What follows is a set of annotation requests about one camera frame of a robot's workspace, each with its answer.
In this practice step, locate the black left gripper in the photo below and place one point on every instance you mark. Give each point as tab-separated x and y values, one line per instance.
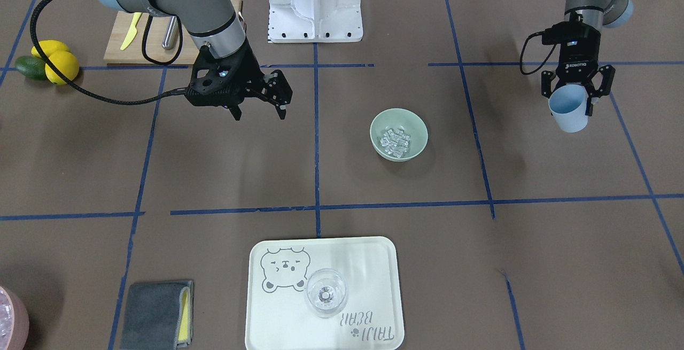
578	61

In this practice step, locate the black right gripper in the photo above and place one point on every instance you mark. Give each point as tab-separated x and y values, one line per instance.
249	72

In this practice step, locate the light blue plastic cup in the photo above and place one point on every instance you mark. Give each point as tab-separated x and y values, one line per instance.
568	106

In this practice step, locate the green bowl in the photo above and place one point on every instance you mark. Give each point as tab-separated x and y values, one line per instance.
400	118

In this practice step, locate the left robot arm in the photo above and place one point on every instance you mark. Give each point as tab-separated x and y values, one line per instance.
598	14

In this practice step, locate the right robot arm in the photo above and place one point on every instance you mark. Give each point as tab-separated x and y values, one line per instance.
209	22

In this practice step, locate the ice cubes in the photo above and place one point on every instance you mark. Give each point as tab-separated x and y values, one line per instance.
395	143

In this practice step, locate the pink bowl with ice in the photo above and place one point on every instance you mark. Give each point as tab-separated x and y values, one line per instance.
14	320

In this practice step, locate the metal muddler black tip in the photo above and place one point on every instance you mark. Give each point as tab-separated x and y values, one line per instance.
171	34

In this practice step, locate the wooden cutting board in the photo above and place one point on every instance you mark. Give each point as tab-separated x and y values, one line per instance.
132	55

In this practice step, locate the yellow plastic knife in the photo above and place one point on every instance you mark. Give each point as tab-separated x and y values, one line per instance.
131	31

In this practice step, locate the yellow lemon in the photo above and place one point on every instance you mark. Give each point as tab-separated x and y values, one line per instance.
67	64
49	47

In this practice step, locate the clear cocktail glass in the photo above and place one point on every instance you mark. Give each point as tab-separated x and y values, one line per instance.
326	293

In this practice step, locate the cream bear tray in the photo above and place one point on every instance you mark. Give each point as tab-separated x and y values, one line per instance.
278	315

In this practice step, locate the green lime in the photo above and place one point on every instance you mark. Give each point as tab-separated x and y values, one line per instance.
31	67

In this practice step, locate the grey folded cloth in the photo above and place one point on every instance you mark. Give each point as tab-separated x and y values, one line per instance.
159	315

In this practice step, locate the white camera pillar base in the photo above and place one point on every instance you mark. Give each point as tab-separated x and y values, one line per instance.
315	21

